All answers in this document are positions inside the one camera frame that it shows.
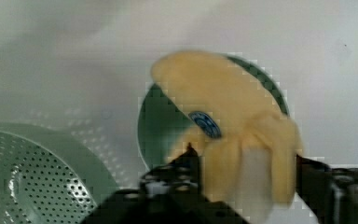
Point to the peeled yellow banana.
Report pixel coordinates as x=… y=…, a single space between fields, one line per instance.
x=247 y=146

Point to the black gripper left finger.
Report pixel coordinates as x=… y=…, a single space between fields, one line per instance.
x=181 y=172

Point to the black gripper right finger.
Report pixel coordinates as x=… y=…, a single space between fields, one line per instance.
x=330 y=193

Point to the green perforated colander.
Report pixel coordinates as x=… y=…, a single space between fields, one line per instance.
x=48 y=177

